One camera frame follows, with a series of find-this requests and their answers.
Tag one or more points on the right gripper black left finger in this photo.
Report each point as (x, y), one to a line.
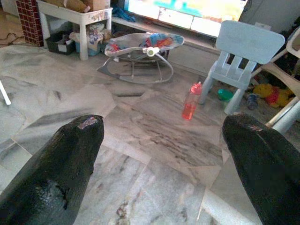
(58, 168)

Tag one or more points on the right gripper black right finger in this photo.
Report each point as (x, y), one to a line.
(269, 168)

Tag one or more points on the white table with slanted legs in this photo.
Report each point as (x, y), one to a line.
(287, 116)

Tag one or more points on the blue plastic cup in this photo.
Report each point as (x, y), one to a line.
(252, 102)

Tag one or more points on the yellow red bear plush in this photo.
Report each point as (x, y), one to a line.
(263, 90)

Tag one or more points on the green plastic bowl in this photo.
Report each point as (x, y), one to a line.
(225, 93)

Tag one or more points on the white slanted pole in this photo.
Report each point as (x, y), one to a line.
(5, 93)

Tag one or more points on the red transparent water bottle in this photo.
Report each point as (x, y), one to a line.
(190, 105)

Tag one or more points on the blue plastic container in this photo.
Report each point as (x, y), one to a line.
(92, 52)

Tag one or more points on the black storage bin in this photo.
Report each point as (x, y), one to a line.
(56, 44)

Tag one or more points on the light blue kids chair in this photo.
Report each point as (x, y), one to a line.
(248, 39)

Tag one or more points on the patterned white cloth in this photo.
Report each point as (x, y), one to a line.
(95, 35)

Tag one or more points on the grey colourful baby rocker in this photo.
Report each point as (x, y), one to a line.
(140, 44)

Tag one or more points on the wide red brick pillar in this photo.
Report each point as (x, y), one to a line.
(30, 21)

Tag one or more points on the small white table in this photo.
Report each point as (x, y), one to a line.
(77, 16)

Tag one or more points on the white television bench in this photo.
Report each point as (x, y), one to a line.
(131, 23)

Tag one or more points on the brown paper bag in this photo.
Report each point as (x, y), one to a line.
(70, 4)

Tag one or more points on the blue crumpled cloth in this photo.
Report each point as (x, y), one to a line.
(123, 15)

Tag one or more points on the brown cardboard box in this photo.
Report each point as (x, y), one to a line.
(98, 4)

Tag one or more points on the bright television screen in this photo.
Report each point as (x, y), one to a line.
(187, 14)

